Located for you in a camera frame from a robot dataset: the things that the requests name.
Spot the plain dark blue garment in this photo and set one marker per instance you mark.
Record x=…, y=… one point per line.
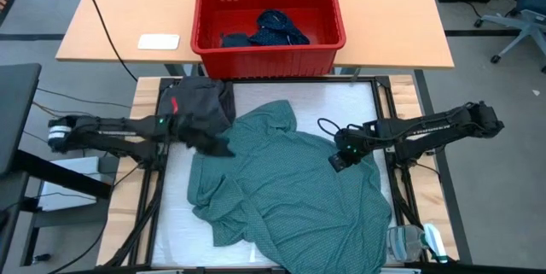
x=234, y=40

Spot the black metal rig frame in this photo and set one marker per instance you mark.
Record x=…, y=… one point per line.
x=386, y=107

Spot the plywood work table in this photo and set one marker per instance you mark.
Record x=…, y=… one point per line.
x=143, y=95

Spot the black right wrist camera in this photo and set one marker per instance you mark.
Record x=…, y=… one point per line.
x=338, y=164

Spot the red plastic bin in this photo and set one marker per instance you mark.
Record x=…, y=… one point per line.
x=268, y=58

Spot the teal patterned shirt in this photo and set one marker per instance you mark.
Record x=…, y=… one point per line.
x=290, y=188

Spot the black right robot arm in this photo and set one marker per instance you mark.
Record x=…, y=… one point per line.
x=448, y=126

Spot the grey office chair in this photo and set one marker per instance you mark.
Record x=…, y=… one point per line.
x=524, y=18

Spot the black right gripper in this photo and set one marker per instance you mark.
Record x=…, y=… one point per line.
x=356, y=143

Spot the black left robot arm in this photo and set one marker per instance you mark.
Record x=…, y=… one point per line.
x=106, y=129

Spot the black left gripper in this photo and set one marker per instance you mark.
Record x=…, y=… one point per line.
x=183, y=129

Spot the dark grey garment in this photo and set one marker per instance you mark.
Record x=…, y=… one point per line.
x=196, y=99

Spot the black side table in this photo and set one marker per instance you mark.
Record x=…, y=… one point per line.
x=17, y=107

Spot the navy dotted garment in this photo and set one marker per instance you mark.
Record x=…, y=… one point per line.
x=277, y=26

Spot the light wooden desk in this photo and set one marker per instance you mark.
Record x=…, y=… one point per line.
x=128, y=9

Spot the white rectangular pad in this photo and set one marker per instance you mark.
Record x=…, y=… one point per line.
x=158, y=42

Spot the white box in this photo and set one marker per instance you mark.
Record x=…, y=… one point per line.
x=68, y=184

